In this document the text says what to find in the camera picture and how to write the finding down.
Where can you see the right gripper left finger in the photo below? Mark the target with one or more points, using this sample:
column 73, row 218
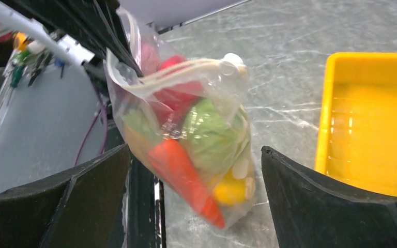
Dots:
column 74, row 208

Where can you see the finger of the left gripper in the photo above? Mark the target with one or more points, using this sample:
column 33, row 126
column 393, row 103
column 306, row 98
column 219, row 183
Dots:
column 95, row 24

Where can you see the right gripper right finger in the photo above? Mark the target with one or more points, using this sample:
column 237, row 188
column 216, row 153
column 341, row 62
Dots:
column 310, row 209

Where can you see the yellow lemon toy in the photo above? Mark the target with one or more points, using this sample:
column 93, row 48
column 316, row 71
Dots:
column 230, row 191

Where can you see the orange mango toy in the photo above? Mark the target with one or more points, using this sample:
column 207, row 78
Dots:
column 139, row 146

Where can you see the orange carrot toy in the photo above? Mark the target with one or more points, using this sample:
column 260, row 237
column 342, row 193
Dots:
column 172, row 162

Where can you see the red bell pepper toy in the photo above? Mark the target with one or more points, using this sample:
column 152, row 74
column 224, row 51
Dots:
column 172, row 104

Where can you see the green cabbage toy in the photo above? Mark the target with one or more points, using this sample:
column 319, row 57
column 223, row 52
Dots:
column 212, row 145

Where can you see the clear zip top bag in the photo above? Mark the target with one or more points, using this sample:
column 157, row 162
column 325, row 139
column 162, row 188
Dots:
column 225, row 82

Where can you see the purple onion toy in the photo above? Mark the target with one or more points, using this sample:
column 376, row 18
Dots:
column 150, row 60

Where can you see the yellow plastic tray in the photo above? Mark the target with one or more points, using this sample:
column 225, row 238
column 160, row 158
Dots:
column 357, row 137

